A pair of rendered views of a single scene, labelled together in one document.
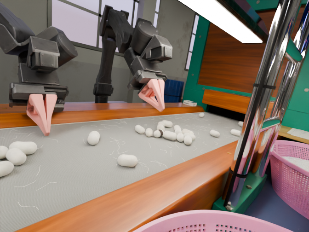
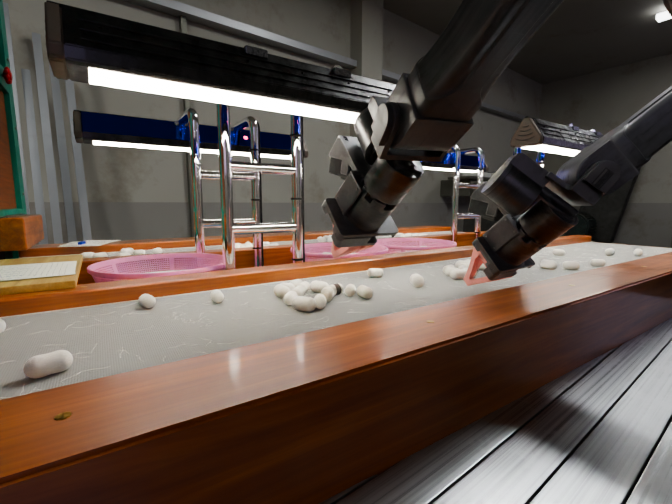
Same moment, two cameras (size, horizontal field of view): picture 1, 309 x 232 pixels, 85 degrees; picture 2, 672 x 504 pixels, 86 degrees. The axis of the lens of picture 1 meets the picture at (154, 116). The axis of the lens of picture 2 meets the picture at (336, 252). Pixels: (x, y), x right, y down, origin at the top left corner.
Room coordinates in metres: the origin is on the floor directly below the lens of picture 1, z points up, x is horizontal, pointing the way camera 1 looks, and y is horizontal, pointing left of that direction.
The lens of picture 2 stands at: (0.98, 0.10, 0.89)
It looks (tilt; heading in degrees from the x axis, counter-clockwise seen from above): 8 degrees down; 192
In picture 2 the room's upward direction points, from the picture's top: straight up
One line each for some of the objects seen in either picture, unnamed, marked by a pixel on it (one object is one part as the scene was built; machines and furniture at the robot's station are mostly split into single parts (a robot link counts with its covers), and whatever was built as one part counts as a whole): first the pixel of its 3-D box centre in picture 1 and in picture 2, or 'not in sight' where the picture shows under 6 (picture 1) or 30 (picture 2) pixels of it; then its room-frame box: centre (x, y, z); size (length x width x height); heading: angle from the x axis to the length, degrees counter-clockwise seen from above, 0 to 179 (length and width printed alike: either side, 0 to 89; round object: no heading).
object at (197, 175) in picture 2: not in sight; (219, 200); (0.06, -0.42, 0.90); 0.20 x 0.19 x 0.45; 135
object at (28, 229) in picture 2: not in sight; (19, 230); (0.28, -0.83, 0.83); 0.30 x 0.06 x 0.07; 45
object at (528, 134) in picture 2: not in sight; (581, 142); (-0.28, 0.60, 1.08); 0.62 x 0.08 x 0.07; 135
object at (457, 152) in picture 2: not in sight; (451, 201); (-0.63, 0.26, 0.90); 0.20 x 0.19 x 0.45; 135
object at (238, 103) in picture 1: (236, 102); not in sight; (0.76, -0.35, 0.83); 0.30 x 0.06 x 0.07; 45
